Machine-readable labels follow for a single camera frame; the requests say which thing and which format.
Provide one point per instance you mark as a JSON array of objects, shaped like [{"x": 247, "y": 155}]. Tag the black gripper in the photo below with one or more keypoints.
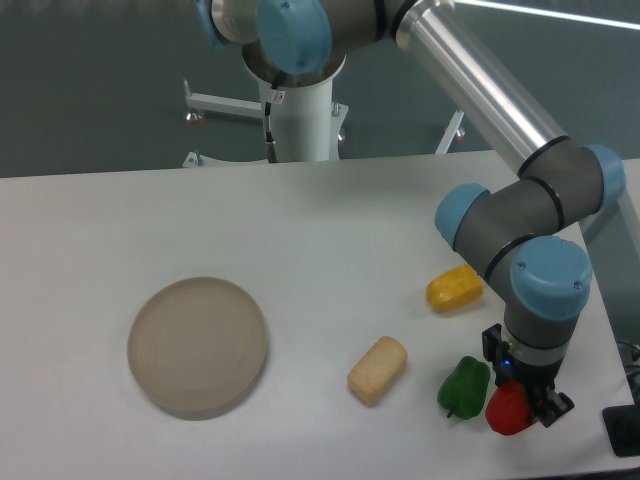
[{"x": 534, "y": 369}]

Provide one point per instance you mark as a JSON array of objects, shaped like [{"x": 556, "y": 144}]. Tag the red toy pepper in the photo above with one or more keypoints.
[{"x": 508, "y": 412}]

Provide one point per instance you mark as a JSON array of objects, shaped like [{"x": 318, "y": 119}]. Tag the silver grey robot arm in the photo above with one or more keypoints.
[{"x": 511, "y": 237}]

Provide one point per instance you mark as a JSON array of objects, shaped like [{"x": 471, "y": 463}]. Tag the green toy pepper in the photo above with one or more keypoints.
[{"x": 463, "y": 393}]

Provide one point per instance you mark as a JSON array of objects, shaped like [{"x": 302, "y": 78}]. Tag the round beige plate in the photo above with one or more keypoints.
[{"x": 197, "y": 347}]

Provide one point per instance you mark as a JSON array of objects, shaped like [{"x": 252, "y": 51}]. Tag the black device at table edge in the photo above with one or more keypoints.
[{"x": 622, "y": 422}]

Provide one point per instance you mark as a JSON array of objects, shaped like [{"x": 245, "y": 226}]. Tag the yellow corn block toy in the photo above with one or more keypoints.
[{"x": 454, "y": 289}]

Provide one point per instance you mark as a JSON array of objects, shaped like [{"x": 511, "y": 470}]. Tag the beige bread block toy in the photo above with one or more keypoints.
[{"x": 377, "y": 370}]

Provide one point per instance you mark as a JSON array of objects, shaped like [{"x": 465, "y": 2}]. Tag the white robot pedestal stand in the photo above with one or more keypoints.
[{"x": 375, "y": 103}]

